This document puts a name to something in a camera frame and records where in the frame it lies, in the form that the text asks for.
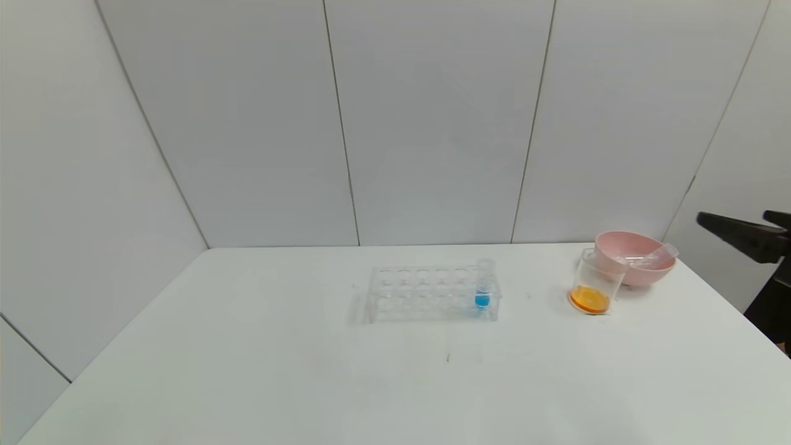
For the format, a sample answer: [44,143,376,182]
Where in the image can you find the black furniture frame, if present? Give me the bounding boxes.
[744,256,791,359]

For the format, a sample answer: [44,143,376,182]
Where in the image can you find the clear glass beaker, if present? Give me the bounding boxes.
[568,247,627,315]

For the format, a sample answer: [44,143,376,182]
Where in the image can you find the pink bowl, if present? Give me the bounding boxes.
[594,231,677,287]

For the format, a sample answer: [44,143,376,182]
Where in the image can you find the test tube with blue pigment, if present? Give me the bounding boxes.
[475,257,496,312]

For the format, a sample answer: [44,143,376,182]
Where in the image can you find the test tube with yellow pigment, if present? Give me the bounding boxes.
[630,244,680,263]

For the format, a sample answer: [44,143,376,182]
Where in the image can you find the clear plastic test tube rack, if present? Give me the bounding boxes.
[368,265,502,324]

